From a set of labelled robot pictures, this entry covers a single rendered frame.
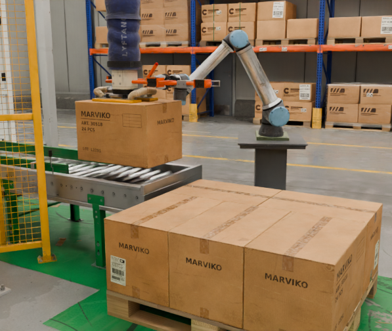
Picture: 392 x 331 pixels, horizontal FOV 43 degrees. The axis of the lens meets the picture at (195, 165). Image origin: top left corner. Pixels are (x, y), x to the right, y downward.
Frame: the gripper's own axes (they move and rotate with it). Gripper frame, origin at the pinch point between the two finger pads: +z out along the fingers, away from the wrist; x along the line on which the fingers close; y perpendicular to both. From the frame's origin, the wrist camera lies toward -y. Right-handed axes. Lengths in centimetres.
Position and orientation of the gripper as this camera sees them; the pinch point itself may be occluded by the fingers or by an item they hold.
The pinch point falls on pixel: (157, 82)
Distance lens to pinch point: 326.6
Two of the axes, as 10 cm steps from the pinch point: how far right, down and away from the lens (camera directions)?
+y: -8.6, -1.0, 5.0
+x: -0.1, -9.8, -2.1
